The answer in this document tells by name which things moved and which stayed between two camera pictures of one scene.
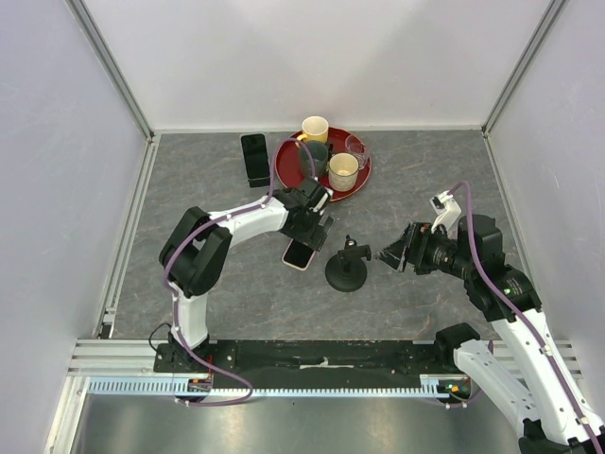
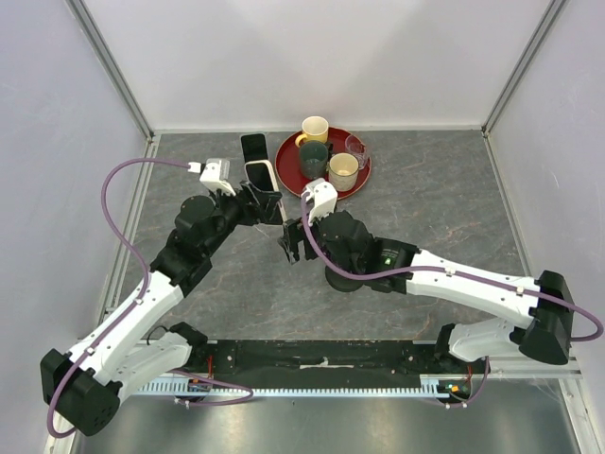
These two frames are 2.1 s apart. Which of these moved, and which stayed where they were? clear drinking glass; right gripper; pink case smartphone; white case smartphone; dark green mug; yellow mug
Moved: pink case smartphone; right gripper
Stayed: yellow mug; clear drinking glass; white case smartphone; dark green mug
